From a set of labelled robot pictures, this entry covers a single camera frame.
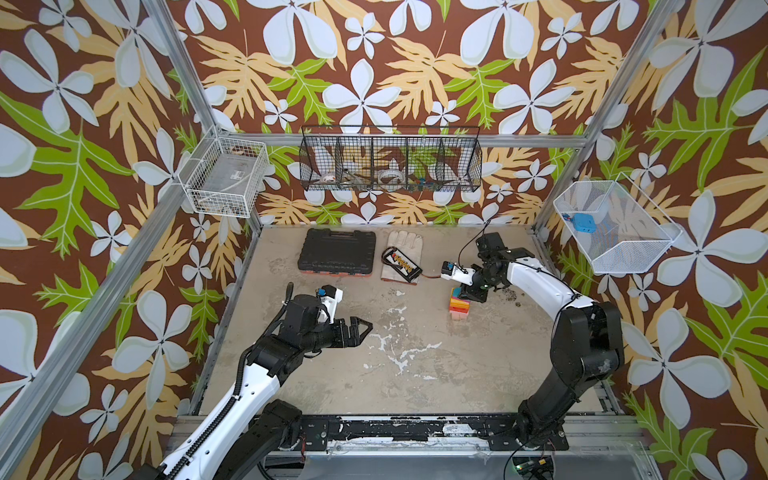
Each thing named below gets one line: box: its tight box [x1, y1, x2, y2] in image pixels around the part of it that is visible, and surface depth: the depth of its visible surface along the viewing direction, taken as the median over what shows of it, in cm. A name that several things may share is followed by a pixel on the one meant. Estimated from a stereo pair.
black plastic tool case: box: [298, 228, 377, 276], surface depth 110 cm
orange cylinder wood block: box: [449, 298, 470, 308], surface depth 92 cm
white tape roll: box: [378, 169, 405, 186], surface depth 100 cm
